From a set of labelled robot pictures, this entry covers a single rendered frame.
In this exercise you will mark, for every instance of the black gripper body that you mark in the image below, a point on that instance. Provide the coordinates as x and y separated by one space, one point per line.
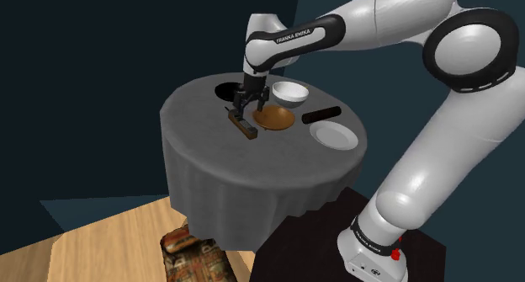
252 85

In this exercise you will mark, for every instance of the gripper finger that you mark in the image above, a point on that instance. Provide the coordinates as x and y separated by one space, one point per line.
261 104
240 110

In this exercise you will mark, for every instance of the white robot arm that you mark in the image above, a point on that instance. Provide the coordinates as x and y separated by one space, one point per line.
426 166

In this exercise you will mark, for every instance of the brown shallow bowl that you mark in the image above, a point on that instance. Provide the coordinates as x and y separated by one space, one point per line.
274 118

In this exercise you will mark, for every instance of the brown remote control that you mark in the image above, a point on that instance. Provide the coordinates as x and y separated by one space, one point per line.
247 128

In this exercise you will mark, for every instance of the black round plate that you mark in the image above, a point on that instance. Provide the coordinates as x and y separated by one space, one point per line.
226 92

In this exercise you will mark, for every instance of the white bowl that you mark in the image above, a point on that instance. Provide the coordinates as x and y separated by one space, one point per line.
290 93

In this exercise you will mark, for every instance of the round table with grey cloth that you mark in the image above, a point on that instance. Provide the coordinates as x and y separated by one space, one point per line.
246 170

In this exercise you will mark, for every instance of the black cylinder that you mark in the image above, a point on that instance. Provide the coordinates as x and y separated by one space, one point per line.
321 114

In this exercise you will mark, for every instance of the white plate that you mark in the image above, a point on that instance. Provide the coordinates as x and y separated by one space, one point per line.
333 136

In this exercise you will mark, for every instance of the dark robot stand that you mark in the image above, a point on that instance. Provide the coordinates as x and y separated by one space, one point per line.
303 248

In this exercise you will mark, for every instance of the brown patterned cushion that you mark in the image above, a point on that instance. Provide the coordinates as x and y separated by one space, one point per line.
193 258

